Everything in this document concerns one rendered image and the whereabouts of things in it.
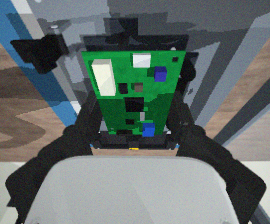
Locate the green circuit board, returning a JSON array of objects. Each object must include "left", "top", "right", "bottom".
[{"left": 81, "top": 50, "right": 186, "bottom": 137}]

